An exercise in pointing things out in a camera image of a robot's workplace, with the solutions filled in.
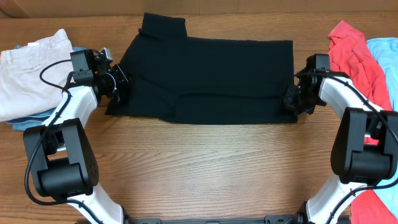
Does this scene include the light blue shirt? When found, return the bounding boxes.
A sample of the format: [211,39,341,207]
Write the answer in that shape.
[366,37,398,220]

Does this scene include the red shirt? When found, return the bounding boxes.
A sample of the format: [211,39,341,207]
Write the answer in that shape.
[327,20,398,224]

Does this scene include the blue folded jeans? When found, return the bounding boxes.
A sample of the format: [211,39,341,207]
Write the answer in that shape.
[1,49,70,131]

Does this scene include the black t-shirt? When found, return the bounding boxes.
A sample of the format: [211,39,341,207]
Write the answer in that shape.
[106,13,297,124]

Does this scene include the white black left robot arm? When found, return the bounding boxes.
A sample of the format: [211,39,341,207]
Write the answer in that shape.
[23,48,132,223]

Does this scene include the beige folded pants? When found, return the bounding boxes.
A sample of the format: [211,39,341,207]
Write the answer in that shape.
[1,29,73,121]

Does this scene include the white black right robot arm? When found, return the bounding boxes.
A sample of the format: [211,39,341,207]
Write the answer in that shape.
[278,54,397,223]

